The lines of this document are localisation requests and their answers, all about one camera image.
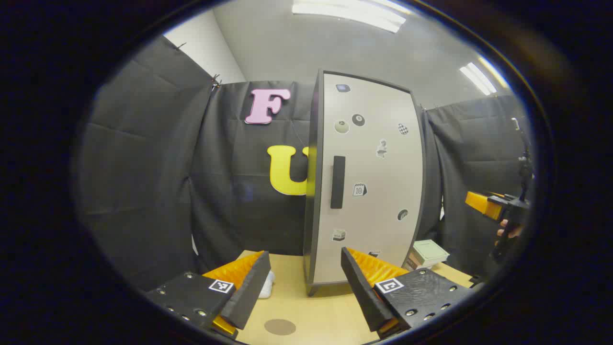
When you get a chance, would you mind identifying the reddish brown book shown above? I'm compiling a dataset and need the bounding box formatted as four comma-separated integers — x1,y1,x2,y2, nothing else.
405,254,443,272

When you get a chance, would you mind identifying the white plush toy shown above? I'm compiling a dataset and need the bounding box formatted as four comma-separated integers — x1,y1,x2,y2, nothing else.
259,271,276,299

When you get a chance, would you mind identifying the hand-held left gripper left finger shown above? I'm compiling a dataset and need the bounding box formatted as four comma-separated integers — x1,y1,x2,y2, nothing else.
144,250,272,341

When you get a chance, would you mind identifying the black backdrop cloth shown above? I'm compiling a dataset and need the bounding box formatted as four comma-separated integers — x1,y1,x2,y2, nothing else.
77,36,534,293

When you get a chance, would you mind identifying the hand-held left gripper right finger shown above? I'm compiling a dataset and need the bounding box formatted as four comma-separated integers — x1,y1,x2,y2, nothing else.
341,247,475,340

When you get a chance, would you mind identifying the round brown coaster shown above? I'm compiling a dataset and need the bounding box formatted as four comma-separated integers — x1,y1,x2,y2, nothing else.
264,319,296,336

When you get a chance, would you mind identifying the beige cabinet door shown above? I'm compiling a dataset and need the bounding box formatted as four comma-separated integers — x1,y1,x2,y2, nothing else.
311,72,426,287

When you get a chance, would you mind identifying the dark grey cabinet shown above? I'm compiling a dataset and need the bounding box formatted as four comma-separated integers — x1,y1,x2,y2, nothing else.
303,69,427,297

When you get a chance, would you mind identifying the black door handle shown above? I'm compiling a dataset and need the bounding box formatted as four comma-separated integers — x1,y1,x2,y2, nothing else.
330,156,346,209

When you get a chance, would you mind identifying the green book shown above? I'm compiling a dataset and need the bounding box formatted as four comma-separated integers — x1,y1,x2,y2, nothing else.
413,240,450,265

